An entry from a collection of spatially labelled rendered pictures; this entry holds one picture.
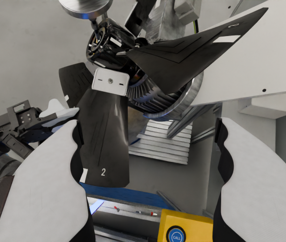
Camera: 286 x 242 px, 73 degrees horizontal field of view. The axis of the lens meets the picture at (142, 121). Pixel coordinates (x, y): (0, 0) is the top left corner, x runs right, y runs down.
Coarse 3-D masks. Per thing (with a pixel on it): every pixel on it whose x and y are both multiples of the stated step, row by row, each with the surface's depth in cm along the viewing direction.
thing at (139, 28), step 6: (138, 6) 47; (132, 12) 47; (138, 12) 49; (144, 12) 51; (132, 18) 48; (138, 18) 51; (144, 18) 53; (126, 24) 48; (132, 24) 50; (138, 24) 51; (132, 30) 52; (138, 30) 55; (120, 84) 51
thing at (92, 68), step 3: (87, 60) 59; (87, 63) 60; (90, 63) 59; (87, 66) 60; (90, 66) 60; (93, 66) 59; (96, 66) 58; (90, 69) 60; (93, 69) 60; (90, 72) 61; (93, 72) 61; (93, 75) 61
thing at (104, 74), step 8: (96, 72) 50; (104, 72) 51; (112, 72) 51; (120, 72) 51; (96, 80) 50; (104, 80) 50; (120, 80) 51; (128, 80) 51; (96, 88) 50; (104, 88) 50; (112, 88) 50; (120, 88) 51
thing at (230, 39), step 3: (225, 36) 27; (228, 36) 27; (231, 36) 26; (234, 36) 26; (237, 36) 26; (216, 39) 28; (219, 39) 27; (222, 39) 27; (225, 39) 26; (228, 39) 26; (231, 39) 26; (234, 39) 25
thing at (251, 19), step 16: (256, 16) 28; (208, 32) 33; (224, 32) 29; (240, 32) 26; (144, 48) 38; (160, 48) 34; (176, 48) 31; (192, 48) 28; (208, 48) 27; (224, 48) 25; (144, 64) 31; (160, 64) 29; (176, 64) 27; (192, 64) 25; (208, 64) 24; (160, 80) 26; (176, 80) 25
